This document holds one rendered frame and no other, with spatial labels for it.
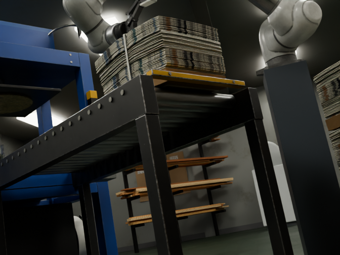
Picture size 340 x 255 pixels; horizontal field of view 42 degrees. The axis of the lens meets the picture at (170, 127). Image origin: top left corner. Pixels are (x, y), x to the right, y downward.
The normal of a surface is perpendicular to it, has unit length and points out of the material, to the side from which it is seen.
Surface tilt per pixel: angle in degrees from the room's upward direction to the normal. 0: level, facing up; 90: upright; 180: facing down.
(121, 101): 90
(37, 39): 90
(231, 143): 90
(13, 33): 90
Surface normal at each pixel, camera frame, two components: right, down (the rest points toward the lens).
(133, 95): -0.74, -0.01
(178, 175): -0.19, -0.18
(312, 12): 0.38, -0.21
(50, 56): 0.65, -0.28
